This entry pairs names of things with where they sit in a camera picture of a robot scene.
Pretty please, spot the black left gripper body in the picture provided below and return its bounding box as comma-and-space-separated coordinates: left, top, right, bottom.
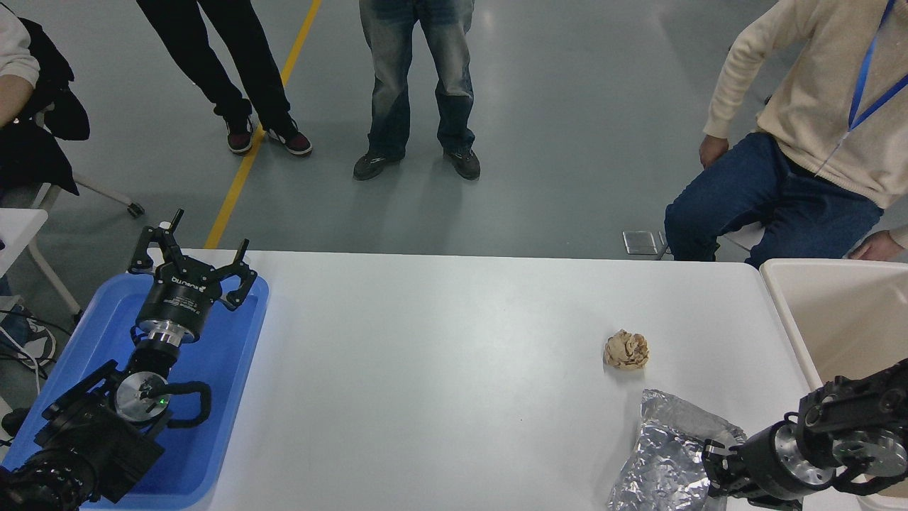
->
135, 257, 225, 337

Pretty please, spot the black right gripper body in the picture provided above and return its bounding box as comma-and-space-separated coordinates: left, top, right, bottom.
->
734, 424, 792, 502

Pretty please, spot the silver foil plate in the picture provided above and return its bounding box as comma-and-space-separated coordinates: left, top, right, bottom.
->
608, 388, 747, 511

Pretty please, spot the seated person's left hand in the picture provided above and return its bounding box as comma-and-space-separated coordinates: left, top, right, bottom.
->
849, 230, 906, 262

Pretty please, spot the seated person's right hand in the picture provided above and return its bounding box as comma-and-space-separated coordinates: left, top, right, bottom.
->
699, 135, 730, 170

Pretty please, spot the blue plastic tray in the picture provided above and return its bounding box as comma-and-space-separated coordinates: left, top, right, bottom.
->
0, 272, 270, 510

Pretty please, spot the white chair with wheels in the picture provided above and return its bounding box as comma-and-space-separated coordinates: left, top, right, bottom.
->
32, 174, 146, 218

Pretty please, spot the crumpled tan paper ball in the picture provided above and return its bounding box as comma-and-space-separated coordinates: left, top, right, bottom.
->
603, 329, 650, 370

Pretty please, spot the person's shoe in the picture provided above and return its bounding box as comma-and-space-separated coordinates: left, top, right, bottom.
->
0, 314, 57, 370

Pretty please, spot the small white side table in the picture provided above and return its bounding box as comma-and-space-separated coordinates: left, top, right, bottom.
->
0, 207, 83, 322

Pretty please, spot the large pale plastic bin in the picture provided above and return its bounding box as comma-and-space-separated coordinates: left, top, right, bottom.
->
759, 258, 908, 511

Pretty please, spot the black jacket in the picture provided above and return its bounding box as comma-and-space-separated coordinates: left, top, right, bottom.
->
0, 18, 91, 196

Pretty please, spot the standing person with red shoes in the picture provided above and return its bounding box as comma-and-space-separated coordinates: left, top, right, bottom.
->
135, 0, 313, 157

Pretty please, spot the seated person beside black jacket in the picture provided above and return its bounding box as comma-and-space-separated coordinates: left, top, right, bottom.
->
0, 4, 41, 128

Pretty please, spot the standing person with black shoes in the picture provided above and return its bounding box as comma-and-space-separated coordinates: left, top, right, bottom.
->
353, 0, 482, 182

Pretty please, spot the grey metal frame chair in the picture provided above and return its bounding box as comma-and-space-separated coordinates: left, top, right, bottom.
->
623, 224, 768, 256

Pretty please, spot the seated person with lanyard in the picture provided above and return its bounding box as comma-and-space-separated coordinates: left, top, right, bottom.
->
665, 0, 908, 269

